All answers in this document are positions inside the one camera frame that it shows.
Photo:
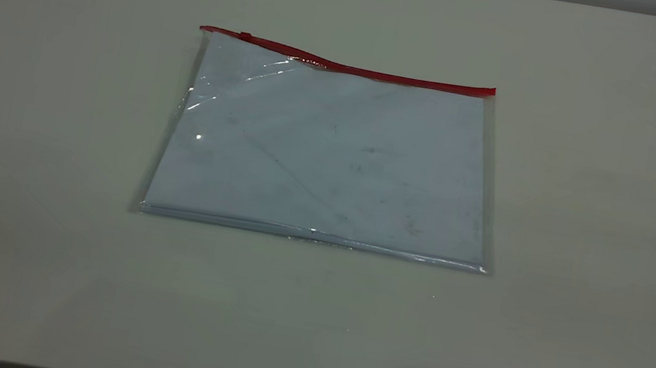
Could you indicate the clear plastic bag red zipper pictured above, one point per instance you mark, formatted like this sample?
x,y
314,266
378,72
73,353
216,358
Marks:
x,y
348,68

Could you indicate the red zipper slider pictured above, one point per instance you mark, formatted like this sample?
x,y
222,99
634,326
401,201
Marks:
x,y
245,36

